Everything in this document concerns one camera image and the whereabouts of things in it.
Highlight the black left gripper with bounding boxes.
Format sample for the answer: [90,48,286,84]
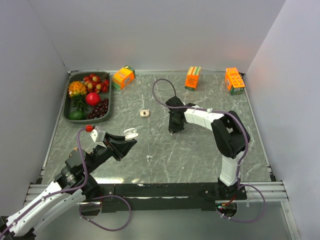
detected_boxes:
[84,131,137,174]

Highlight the white earbud charging case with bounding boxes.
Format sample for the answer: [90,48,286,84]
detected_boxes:
[123,128,139,140]

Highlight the beige earbud charging case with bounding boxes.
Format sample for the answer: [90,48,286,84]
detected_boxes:
[139,109,150,118]

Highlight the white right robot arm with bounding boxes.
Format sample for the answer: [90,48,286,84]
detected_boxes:
[165,96,251,199]

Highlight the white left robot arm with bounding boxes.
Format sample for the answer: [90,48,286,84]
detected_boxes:
[0,128,138,240]

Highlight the dark purple grape bunch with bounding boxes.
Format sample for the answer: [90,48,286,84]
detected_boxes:
[86,97,109,120]

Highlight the orange sponge pack back middle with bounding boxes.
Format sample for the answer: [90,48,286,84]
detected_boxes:
[184,66,202,91]

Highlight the orange sponge pack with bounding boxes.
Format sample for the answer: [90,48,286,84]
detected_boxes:
[111,65,136,91]
[184,66,202,91]

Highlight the green avocado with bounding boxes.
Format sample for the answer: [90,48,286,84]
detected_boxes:
[68,110,86,121]

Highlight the red apple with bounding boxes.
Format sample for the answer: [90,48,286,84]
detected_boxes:
[85,92,101,107]

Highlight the red yellow lychee bunch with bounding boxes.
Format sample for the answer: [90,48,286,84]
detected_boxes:
[83,73,110,94]

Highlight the orange sponge pack back left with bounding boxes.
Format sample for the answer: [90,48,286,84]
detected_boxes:
[111,65,136,91]

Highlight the orange box back right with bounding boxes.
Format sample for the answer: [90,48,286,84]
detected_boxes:
[224,67,245,95]

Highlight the orange yellow flower pineapple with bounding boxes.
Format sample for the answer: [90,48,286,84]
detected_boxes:
[68,81,87,112]

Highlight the dark grey fruit tray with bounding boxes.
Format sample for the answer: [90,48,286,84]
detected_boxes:
[63,71,111,125]

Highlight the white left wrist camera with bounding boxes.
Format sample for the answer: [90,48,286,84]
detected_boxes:
[85,125,106,148]

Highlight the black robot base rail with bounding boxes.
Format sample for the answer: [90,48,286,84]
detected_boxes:
[85,182,247,213]

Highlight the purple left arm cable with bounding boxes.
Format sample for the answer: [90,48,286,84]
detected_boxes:
[0,127,90,238]

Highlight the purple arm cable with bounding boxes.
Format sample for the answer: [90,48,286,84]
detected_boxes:
[0,127,90,238]
[152,78,250,181]

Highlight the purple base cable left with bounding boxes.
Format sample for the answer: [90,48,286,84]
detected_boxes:
[78,194,132,232]

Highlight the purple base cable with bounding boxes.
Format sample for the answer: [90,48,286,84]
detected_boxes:
[215,183,266,223]
[78,194,132,232]

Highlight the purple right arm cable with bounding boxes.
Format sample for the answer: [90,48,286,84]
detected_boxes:
[152,78,250,181]

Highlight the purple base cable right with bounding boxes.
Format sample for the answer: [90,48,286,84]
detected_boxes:
[215,183,266,223]

